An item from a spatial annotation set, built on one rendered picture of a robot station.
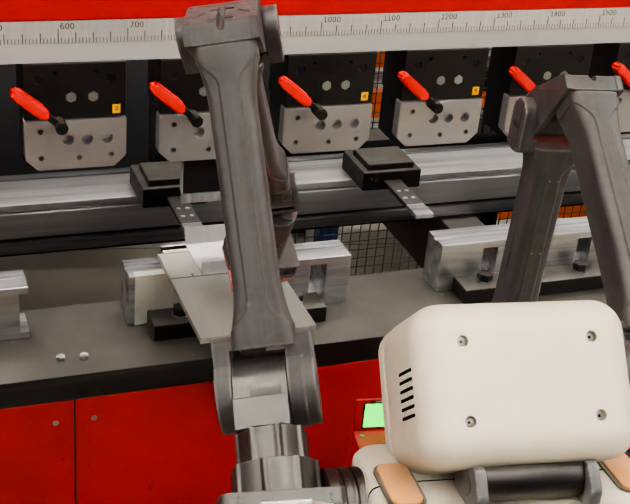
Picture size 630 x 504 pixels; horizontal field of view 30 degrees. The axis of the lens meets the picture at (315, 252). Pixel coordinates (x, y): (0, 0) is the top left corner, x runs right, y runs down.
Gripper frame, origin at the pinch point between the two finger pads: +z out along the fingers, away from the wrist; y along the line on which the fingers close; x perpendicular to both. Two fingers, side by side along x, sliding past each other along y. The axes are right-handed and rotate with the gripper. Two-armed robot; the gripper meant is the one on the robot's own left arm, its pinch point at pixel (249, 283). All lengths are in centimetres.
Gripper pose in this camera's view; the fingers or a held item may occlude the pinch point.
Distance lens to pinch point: 180.5
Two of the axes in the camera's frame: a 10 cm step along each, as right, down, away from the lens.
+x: 2.5, 8.3, -5.0
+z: -2.4, 5.5, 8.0
